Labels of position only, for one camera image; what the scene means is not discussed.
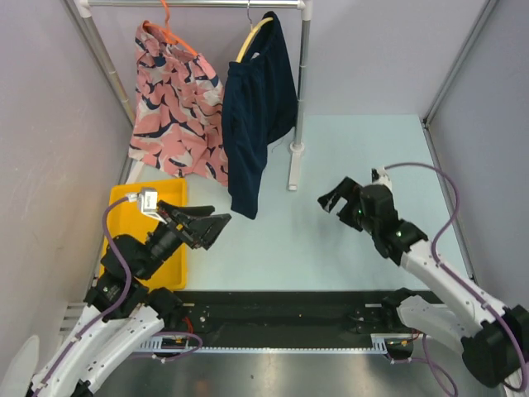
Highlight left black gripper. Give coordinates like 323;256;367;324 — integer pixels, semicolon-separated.
138;199;231;279

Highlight pink patterned shorts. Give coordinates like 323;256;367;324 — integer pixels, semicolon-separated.
128;23;228;185

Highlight navy blue shorts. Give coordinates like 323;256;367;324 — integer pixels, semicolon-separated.
222;11;298;219

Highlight cream yellow hanger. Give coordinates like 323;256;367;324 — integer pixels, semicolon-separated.
235;0;274;63

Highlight orange hanger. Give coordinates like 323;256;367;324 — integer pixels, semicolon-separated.
143;0;198;56

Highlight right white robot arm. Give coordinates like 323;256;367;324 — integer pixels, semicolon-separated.
317;175;528;390

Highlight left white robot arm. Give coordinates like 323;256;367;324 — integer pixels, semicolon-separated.
26;199;231;396

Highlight yellow plastic bin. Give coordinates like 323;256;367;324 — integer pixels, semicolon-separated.
98;178;188;292

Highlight metal clothes rack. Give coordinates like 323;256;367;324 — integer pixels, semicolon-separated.
74;1;313;192

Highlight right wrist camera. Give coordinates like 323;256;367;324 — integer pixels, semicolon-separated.
371;167;393;190

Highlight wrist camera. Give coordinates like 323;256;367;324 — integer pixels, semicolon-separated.
371;167;393;190
125;188;166;223

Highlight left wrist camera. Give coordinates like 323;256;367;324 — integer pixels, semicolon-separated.
125;188;166;223

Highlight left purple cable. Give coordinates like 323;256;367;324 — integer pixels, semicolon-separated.
40;196;204;384

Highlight purple cable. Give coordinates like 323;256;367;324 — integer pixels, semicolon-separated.
384;161;529;397
40;196;204;384

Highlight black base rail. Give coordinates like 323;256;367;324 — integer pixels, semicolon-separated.
84;289;447;361

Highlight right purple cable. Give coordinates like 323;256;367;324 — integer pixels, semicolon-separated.
384;161;529;397

